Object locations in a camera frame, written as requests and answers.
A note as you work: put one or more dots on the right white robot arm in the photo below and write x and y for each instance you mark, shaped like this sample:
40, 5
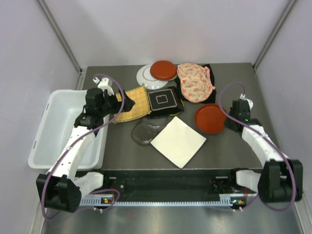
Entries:
281, 179

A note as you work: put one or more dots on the black square plate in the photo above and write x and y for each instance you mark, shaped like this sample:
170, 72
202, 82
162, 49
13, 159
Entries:
164, 102

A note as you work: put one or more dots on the red plate at back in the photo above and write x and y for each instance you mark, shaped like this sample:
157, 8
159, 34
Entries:
163, 70

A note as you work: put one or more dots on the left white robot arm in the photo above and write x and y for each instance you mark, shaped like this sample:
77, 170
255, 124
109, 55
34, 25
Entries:
59, 189

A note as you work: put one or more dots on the clear glass plate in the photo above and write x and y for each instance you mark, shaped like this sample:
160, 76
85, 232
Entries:
146, 130

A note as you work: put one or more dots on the floral pink cloth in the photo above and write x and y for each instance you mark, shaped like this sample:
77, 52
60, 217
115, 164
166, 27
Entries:
195, 83

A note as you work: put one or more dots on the white round rimmed plate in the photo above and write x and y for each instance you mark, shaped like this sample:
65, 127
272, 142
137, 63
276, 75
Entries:
144, 78

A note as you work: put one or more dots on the yellow woven square plate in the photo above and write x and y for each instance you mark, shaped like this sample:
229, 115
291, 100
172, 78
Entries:
140, 109

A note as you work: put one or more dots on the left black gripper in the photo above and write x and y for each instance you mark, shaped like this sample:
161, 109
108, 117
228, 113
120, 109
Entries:
118, 104

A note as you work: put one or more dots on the white plastic bin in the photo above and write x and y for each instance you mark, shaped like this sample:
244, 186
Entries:
55, 128

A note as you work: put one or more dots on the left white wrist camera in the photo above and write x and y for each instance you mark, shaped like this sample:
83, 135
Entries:
104, 84

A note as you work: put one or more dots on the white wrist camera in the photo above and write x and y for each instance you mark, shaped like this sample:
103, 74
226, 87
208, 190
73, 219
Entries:
104, 84
250, 103

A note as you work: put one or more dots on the red round plate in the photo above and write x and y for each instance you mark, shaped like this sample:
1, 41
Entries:
210, 119

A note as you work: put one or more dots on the black cloth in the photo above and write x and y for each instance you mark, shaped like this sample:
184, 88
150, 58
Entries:
212, 97

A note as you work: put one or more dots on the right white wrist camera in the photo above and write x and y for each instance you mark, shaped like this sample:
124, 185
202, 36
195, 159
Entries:
250, 103

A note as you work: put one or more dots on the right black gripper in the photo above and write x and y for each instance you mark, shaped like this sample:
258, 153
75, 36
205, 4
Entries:
227, 124

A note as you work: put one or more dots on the white square plate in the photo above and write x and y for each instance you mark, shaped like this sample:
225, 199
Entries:
178, 142

